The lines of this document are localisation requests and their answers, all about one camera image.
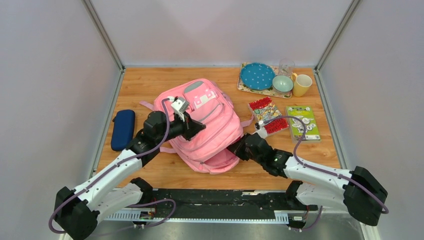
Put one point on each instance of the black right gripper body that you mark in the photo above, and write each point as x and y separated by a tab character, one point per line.
241	151

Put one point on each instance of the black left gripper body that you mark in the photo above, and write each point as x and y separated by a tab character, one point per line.
180	127

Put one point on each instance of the pink student backpack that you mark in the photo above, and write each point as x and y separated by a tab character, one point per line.
207	152

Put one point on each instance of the red-bordered comic book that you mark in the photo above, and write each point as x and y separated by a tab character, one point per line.
265	110

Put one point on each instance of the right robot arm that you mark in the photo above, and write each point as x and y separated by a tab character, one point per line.
356	191

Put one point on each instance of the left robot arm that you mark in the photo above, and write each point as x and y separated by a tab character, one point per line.
78	211

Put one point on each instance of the green comic book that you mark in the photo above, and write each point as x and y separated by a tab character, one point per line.
303	124

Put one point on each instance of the patterned serving tray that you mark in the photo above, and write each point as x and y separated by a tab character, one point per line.
271	92

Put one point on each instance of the blue zippered pencil case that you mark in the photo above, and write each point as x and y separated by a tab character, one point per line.
123	129

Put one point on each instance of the light green bowl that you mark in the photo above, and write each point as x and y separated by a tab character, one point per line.
282	84

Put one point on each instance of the blue polka dot plate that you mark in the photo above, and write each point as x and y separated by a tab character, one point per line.
257	76

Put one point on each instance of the yellow mug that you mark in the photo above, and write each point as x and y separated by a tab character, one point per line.
301	84

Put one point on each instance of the clear drinking glass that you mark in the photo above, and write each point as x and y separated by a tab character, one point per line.
286	67

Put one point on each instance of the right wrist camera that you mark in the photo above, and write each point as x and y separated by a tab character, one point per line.
260	129

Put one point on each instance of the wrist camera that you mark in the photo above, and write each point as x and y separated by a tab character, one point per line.
260	129
179	106

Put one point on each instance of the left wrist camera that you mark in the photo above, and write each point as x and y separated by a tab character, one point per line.
179	106

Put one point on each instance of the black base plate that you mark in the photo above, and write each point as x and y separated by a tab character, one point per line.
221	204

